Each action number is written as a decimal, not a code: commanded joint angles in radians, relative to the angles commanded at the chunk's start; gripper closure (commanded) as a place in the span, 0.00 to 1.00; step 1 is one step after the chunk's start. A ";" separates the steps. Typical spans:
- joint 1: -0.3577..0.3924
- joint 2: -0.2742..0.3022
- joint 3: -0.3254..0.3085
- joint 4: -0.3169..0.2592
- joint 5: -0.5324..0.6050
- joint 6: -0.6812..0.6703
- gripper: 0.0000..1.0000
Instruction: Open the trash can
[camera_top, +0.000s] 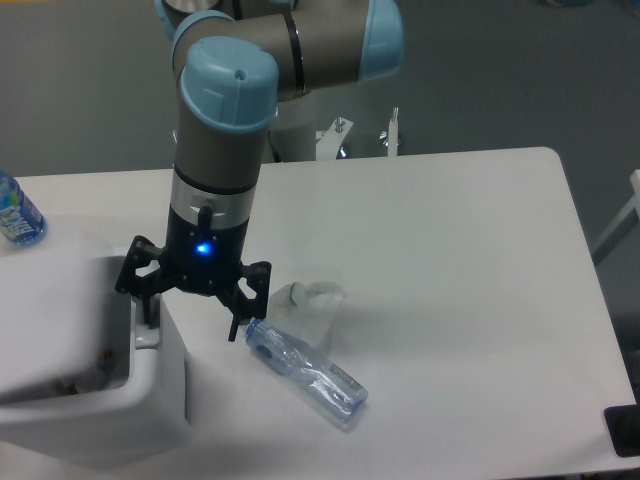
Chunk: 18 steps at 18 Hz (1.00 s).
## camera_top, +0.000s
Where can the black clamp at table edge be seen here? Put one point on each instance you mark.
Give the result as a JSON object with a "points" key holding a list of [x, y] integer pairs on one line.
{"points": [[623, 426]]}

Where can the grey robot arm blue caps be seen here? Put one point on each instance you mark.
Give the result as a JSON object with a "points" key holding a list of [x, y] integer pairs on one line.
{"points": [[230, 72]]}

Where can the white frame at right edge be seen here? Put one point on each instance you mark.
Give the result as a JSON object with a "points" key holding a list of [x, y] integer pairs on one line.
{"points": [[620, 225]]}

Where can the white metal base frame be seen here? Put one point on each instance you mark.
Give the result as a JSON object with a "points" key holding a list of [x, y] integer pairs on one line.
{"points": [[344, 139]]}

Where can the crumpled white plastic wrapper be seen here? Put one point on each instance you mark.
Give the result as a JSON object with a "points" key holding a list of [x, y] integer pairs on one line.
{"points": [[307, 311]]}

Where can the blue labelled water bottle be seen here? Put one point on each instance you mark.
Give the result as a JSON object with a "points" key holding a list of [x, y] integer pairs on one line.
{"points": [[22, 224]]}

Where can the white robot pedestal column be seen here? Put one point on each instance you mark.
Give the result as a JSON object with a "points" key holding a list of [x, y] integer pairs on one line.
{"points": [[292, 133]]}

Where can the white push-lid trash can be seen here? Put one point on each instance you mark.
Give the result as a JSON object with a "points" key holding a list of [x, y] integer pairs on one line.
{"points": [[86, 374]]}

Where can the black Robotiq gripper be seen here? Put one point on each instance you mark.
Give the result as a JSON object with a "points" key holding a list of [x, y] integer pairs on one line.
{"points": [[198, 257]]}

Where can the crushed clear plastic bottle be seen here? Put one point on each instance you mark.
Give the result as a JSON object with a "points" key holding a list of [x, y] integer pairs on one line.
{"points": [[324, 386]]}

